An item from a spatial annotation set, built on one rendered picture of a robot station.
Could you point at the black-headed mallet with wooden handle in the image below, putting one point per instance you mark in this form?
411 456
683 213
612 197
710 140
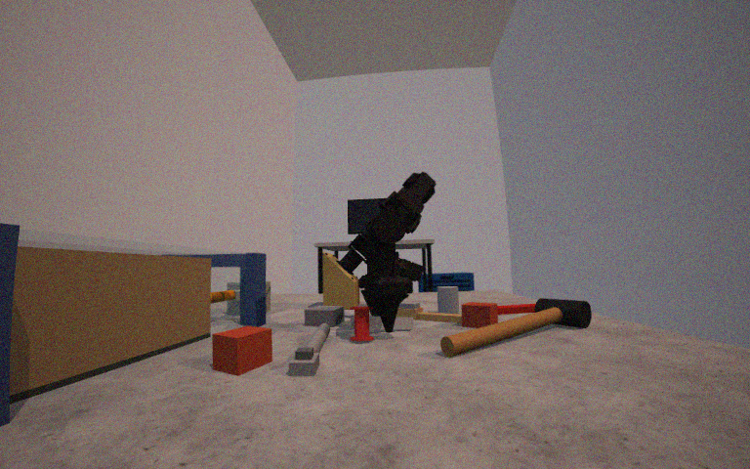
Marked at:
547 311

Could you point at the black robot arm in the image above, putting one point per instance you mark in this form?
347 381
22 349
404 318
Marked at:
401 213

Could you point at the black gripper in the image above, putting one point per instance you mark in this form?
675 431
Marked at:
382 290

